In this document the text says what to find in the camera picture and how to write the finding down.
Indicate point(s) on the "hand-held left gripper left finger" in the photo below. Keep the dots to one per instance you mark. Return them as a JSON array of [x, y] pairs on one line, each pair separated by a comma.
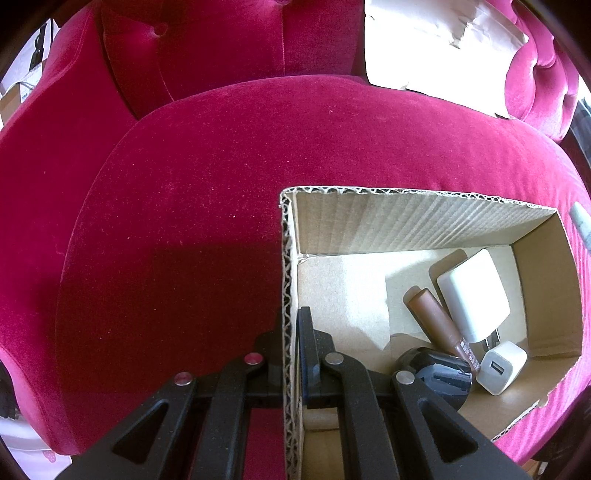
[[272, 364]]

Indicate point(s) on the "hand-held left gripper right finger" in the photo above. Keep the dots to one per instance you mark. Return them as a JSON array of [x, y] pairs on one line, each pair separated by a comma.
[[308, 364]]

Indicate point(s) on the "black round device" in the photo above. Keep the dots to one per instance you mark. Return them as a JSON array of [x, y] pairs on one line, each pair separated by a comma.
[[443, 376]]

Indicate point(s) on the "brown lip gloss tube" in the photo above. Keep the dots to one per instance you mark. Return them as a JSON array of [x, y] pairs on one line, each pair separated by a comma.
[[436, 318]]

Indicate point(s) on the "brown cardboard box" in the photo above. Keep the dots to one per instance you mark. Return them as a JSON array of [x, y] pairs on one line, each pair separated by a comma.
[[415, 221]]

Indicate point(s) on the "large white power adapter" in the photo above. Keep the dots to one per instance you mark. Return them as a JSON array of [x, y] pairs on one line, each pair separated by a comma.
[[475, 290]]

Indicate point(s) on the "small white charger cube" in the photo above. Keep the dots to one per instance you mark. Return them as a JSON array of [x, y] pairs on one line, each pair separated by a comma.
[[501, 367]]

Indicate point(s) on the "red velvet armchair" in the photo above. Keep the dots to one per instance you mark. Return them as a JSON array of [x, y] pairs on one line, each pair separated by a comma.
[[184, 175]]

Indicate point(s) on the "white cloth with pink print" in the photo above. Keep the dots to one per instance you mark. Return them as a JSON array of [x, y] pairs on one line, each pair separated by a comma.
[[23, 443]]

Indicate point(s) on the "white cardboard sheet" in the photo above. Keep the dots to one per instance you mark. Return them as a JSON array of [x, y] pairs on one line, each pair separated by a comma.
[[425, 41]]

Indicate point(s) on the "brown cardboard carton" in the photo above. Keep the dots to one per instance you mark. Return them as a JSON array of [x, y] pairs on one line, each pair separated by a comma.
[[16, 99]]

